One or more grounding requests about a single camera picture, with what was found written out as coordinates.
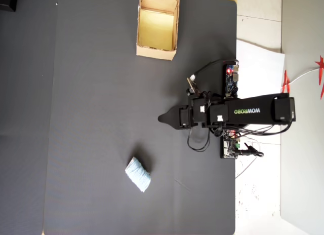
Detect white cord on panel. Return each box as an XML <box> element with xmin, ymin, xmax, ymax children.
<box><xmin>288</xmin><ymin>67</ymin><xmax>320</xmax><ymax>85</ymax></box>

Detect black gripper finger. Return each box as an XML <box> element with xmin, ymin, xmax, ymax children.
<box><xmin>158</xmin><ymin>107</ymin><xmax>180</xmax><ymax>119</ymax></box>
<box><xmin>157</xmin><ymin>116</ymin><xmax>180</xmax><ymax>130</ymax></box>

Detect dark grey side mat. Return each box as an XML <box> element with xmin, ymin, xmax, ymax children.
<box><xmin>0</xmin><ymin>0</ymin><xmax>58</xmax><ymax>235</ymax></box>

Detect white paper sheet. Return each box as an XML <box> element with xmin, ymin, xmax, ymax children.
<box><xmin>236</xmin><ymin>38</ymin><xmax>286</xmax><ymax>99</ymax></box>

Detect thick black camera cable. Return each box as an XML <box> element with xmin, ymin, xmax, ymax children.
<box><xmin>191</xmin><ymin>58</ymin><xmax>240</xmax><ymax>81</ymax></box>

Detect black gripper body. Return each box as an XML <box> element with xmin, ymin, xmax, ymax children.
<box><xmin>178</xmin><ymin>97</ymin><xmax>211</xmax><ymax>130</ymax></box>

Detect light blue cloth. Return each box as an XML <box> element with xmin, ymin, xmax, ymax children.
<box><xmin>125</xmin><ymin>156</ymin><xmax>152</xmax><ymax>193</ymax></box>

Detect thin black servo wires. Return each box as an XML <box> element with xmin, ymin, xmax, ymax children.
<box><xmin>187</xmin><ymin>123</ymin><xmax>292</xmax><ymax>152</ymax></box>

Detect small wrist camera board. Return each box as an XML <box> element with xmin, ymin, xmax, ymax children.
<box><xmin>186</xmin><ymin>76</ymin><xmax>201</xmax><ymax>96</ymax></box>

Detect motor driver board green connector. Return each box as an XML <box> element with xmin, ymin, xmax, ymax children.
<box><xmin>219</xmin><ymin>130</ymin><xmax>241</xmax><ymax>160</ymax></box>

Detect grey board panel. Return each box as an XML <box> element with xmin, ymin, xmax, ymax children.
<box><xmin>279</xmin><ymin>0</ymin><xmax>324</xmax><ymax>235</ymax></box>

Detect open cardboard box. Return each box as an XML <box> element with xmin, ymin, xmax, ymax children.
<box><xmin>136</xmin><ymin>0</ymin><xmax>181</xmax><ymax>61</ymax></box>

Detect large black table mat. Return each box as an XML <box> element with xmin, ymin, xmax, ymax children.
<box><xmin>42</xmin><ymin>0</ymin><xmax>238</xmax><ymax>235</ymax></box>

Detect blue controller circuit board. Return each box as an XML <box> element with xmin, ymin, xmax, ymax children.
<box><xmin>222</xmin><ymin>63</ymin><xmax>240</xmax><ymax>98</ymax></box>

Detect black power plug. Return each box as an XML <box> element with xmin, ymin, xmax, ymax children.
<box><xmin>237</xmin><ymin>142</ymin><xmax>265</xmax><ymax>159</ymax></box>

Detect black box corner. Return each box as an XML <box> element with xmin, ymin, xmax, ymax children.
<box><xmin>0</xmin><ymin>0</ymin><xmax>19</xmax><ymax>13</ymax></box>

